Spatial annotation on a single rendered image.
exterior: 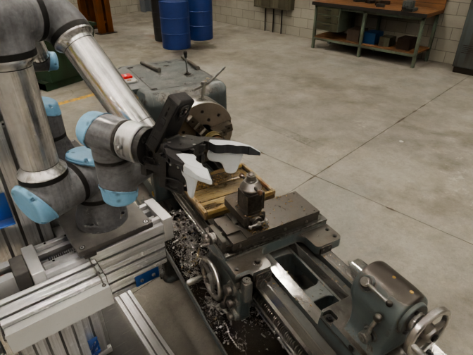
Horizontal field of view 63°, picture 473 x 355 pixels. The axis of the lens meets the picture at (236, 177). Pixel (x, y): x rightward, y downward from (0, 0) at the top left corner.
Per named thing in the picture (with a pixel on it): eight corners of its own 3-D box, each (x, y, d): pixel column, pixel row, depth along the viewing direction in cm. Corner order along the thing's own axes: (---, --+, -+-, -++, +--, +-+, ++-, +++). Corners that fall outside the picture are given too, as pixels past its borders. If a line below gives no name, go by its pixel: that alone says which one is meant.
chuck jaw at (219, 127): (206, 124, 190) (227, 116, 194) (208, 133, 193) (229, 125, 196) (216, 132, 181) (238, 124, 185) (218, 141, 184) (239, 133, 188)
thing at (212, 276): (197, 284, 164) (193, 242, 152) (218, 275, 169) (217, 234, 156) (226, 332, 144) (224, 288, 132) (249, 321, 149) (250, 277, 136)
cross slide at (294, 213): (205, 229, 150) (205, 220, 147) (295, 199, 167) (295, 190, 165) (225, 256, 137) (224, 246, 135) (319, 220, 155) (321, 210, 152)
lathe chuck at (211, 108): (167, 159, 195) (167, 98, 180) (222, 151, 209) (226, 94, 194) (173, 167, 188) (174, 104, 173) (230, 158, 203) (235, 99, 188)
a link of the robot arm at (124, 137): (142, 116, 74) (109, 126, 68) (160, 121, 72) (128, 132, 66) (143, 153, 77) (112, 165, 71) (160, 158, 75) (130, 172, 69)
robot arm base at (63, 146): (40, 170, 142) (32, 145, 137) (29, 154, 152) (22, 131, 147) (81, 158, 150) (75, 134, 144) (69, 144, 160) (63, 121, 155)
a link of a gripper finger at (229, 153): (255, 171, 72) (205, 169, 71) (258, 141, 70) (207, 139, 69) (257, 178, 69) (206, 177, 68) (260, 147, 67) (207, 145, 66)
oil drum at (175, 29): (156, 46, 800) (151, 0, 753) (179, 42, 836) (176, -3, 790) (174, 51, 764) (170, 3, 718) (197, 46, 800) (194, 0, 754)
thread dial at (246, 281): (238, 296, 139) (238, 277, 133) (247, 293, 140) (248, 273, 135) (243, 304, 136) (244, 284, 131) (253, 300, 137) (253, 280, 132)
